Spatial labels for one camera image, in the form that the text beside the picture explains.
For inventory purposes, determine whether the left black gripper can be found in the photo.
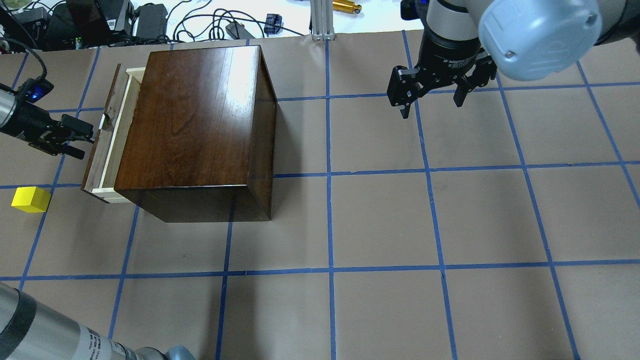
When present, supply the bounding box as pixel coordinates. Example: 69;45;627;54
10;103;94;160

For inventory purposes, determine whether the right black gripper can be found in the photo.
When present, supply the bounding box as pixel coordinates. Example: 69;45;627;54
386;32;498;120

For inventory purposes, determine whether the wooden drawer with handle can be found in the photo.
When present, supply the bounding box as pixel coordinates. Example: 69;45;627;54
80;64;146;204

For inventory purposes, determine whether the yellow cube block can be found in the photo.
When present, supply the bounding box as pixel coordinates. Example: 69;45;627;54
11;186;51;214

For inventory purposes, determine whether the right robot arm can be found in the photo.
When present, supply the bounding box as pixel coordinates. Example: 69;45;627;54
386;0;640;118

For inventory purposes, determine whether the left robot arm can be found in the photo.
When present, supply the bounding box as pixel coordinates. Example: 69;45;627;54
1;86;194;360

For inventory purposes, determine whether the gold cylinder tool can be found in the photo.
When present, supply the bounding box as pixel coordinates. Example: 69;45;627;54
332;0;362;14

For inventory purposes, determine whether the dark wooden cabinet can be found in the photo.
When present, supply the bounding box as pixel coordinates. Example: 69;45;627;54
114;45;278;223

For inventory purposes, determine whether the black laptop power brick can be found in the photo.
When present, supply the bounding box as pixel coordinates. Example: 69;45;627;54
134;3;169;39

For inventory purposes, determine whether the blue small connector box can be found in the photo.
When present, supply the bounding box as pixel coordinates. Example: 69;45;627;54
263;13;282;35

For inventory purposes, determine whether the black power adapter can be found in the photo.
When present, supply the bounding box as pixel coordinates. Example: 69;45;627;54
225;21;255;40

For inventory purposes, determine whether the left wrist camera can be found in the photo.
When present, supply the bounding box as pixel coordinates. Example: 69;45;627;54
16;77;55;104

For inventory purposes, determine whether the black cable bundle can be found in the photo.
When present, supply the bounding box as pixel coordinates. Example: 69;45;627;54
172;0;306;43

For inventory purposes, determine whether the aluminium frame post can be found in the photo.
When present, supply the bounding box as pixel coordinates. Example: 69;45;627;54
310;0;336;41

